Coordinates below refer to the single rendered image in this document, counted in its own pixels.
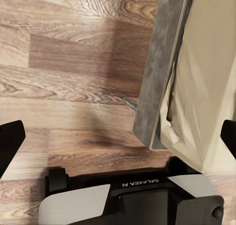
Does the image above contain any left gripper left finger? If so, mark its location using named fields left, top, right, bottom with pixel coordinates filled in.
left=0, top=120, right=26, bottom=179

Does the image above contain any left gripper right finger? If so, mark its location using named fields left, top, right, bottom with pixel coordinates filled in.
left=221, top=120, right=236, bottom=159

